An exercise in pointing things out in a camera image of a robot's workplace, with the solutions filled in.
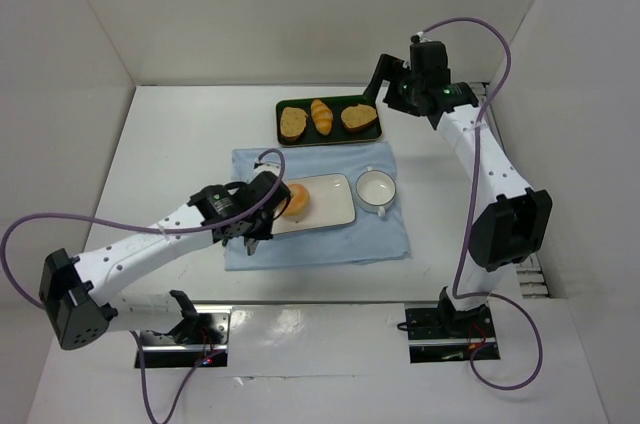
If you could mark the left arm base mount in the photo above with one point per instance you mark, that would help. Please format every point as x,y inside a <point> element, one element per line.
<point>207,342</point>

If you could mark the white soup cup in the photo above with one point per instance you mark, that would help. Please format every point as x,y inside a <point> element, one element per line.
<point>375,192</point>

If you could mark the bread slice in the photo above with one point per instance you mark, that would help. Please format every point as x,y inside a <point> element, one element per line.
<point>293,122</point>
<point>358,117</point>

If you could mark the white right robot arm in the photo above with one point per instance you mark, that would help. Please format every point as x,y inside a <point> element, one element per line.
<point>510,217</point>

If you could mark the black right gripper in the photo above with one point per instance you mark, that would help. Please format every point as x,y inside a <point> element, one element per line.
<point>395,70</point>

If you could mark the light blue cloth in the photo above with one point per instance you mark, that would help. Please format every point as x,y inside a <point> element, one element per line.
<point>367,240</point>

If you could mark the right bread slice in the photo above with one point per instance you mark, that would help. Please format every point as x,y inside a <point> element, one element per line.
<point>358,117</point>

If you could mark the orange bagel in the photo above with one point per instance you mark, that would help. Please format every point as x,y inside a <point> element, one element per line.
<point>299,200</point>

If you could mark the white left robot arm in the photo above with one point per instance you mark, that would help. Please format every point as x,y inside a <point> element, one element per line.
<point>81,294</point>

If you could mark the left bread slice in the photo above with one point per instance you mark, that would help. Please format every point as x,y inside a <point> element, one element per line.
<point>293,122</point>

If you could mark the dark green tray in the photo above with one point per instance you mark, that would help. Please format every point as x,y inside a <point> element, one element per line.
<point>339,133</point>

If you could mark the white rectangular plate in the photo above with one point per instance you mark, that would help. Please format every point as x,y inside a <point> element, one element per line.
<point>330,204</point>

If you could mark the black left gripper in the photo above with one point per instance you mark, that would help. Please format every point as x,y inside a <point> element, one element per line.
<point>267,223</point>

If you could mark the yellow croissant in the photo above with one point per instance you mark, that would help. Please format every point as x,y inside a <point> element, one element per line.
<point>322,117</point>

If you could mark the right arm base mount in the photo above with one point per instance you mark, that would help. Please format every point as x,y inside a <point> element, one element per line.
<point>431,340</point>

